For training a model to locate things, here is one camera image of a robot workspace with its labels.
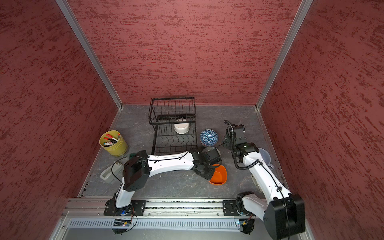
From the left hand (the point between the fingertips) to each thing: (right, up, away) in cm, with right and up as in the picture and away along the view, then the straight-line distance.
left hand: (207, 177), depth 80 cm
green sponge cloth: (-48, +9, +14) cm, 51 cm away
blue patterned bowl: (+3, +20, +17) cm, 26 cm away
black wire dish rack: (-21, +31, +20) cm, 43 cm away
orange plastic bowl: (+8, 0, +5) cm, 9 cm away
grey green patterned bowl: (+1, +18, -15) cm, 23 cm away
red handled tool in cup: (-57, +20, +8) cm, 61 cm away
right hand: (+12, +18, +4) cm, 22 cm away
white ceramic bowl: (-16, +26, +18) cm, 35 cm away
